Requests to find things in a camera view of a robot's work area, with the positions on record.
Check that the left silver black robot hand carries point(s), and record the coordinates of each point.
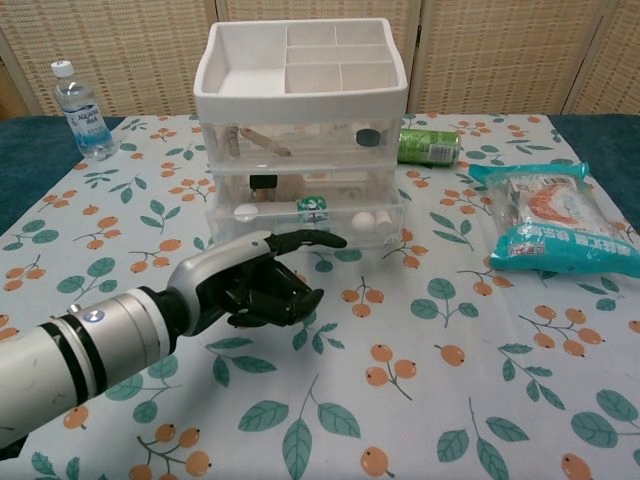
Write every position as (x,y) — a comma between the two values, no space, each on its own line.
(225,265)

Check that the clear plastic drawer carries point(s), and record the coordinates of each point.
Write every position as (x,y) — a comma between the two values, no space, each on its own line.
(340,182)
(320,150)
(280,227)

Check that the small green white item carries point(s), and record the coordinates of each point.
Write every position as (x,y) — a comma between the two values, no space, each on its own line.
(311,207)

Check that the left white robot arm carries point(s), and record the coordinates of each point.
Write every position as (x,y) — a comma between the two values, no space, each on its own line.
(75,360)

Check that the white drawer organizer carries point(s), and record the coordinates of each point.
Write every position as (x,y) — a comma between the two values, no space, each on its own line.
(300,102)

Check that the white round cap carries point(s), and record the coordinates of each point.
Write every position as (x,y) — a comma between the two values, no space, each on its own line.
(246,212)

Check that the black binder clip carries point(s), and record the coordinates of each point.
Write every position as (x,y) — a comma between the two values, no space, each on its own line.
(262,184)

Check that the beige lump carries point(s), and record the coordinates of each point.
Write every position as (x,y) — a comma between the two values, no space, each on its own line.
(292,186)

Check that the wooden stick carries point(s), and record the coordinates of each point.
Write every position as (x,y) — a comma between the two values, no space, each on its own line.
(265,141)

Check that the white egg-shaped ball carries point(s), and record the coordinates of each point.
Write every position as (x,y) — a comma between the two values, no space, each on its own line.
(363,221)

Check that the small white cylinder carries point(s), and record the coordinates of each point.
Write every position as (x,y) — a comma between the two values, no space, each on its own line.
(382,220)

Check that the black round disc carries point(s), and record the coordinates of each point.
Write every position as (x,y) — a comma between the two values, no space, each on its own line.
(367,136)

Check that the clear water bottle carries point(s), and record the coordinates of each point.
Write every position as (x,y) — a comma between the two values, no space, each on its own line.
(85,120)

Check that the floral tablecloth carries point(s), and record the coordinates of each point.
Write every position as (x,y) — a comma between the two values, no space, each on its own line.
(425,375)

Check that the green drink can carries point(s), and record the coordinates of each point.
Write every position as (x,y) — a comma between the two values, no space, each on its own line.
(427,146)

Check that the teal snack bag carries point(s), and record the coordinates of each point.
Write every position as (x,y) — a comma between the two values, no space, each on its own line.
(555,225)

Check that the woven folding screen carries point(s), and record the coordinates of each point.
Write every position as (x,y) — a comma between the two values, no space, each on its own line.
(500,55)

